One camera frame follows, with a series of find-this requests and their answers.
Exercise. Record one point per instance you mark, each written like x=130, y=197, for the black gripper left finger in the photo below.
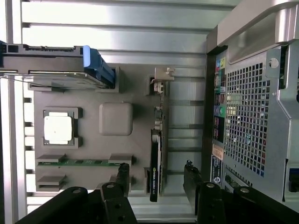
x=116, y=205

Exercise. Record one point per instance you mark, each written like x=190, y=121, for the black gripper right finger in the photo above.
x=210, y=205

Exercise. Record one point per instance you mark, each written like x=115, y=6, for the green RAM stick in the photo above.
x=88, y=162

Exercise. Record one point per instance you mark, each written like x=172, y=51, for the grey parts rack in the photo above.
x=93, y=144

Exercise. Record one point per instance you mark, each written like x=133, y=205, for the silver CPU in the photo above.
x=58, y=128

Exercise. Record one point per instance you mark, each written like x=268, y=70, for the open black PC case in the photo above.
x=252, y=116

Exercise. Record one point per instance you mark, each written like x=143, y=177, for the hard disk in blue caddy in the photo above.
x=46, y=60

